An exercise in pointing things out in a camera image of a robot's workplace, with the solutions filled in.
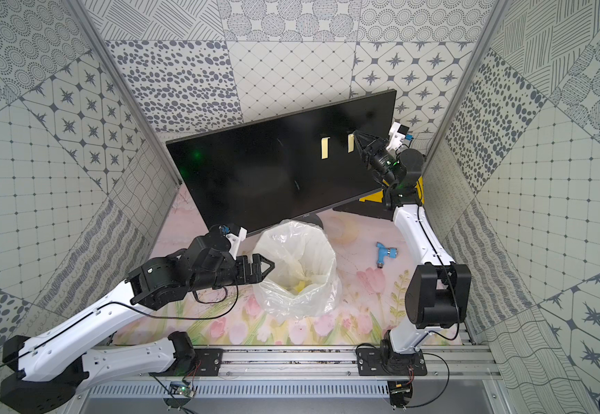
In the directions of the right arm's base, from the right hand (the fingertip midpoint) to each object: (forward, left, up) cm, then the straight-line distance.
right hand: (351, 133), depth 71 cm
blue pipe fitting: (-12, -16, -44) cm, 49 cm away
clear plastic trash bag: (-26, +14, -41) cm, 50 cm away
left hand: (-31, +23, -17) cm, 42 cm away
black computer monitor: (+9, +30, -23) cm, 38 cm away
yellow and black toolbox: (+1, -12, -33) cm, 35 cm away
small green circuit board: (-56, +46, -45) cm, 85 cm away
